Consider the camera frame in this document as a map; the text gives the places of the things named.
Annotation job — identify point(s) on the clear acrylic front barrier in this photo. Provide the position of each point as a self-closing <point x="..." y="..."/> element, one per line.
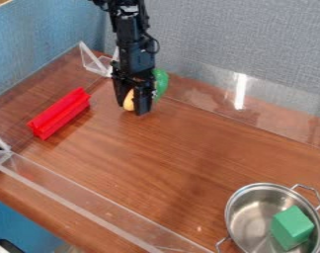
<point x="125" y="223"/>

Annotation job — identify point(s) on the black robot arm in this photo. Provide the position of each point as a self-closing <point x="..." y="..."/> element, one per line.
<point x="133" y="69"/>

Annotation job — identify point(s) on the clear acrylic corner bracket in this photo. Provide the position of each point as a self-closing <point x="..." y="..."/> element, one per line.
<point x="98" y="65"/>

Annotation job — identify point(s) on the green wooden cube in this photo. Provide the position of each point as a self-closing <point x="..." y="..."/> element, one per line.
<point x="290" y="227"/>

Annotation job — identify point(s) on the yellow green toy corn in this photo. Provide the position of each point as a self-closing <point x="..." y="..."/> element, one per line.
<point x="161" y="85"/>

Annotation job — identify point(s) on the red plastic block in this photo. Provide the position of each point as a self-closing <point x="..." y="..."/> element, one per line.
<point x="53" y="118"/>

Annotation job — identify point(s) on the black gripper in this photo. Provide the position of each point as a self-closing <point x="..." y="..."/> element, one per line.
<point x="139" y="80"/>

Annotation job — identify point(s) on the silver metal pot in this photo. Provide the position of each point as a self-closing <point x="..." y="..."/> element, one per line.
<point x="250" y="209"/>

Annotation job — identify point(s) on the clear acrylic barrier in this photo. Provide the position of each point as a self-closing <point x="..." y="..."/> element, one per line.
<point x="273" y="107"/>
<point x="125" y="223"/>

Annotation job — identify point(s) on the clear acrylic back barrier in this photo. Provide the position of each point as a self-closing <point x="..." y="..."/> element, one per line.
<point x="273" y="107"/>

